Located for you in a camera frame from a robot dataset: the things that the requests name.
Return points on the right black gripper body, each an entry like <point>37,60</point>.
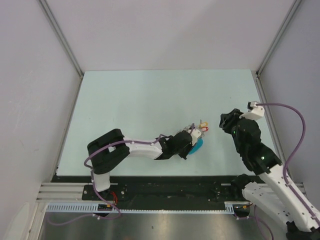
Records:
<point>228,125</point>

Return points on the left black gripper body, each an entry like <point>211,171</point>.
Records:
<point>183,151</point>

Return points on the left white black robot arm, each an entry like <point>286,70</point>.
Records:
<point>109,150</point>

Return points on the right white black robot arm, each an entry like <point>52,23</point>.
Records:
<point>287,205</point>

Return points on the yellow key tag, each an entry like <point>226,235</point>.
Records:
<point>203,124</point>

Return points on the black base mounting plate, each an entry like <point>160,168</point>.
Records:
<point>165,192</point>

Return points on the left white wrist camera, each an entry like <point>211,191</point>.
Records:
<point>196,134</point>

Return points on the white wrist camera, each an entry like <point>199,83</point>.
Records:
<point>196,134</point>
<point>255,111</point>

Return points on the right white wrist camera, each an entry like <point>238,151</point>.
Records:
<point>255,111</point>

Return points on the white slotted cable duct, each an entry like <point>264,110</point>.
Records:
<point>101,208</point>

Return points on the right aluminium frame post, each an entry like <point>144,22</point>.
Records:
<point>290,15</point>

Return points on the aluminium frame post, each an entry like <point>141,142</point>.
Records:
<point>290,15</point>
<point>51,19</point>

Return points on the left aluminium frame post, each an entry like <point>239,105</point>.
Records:
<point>51,19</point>

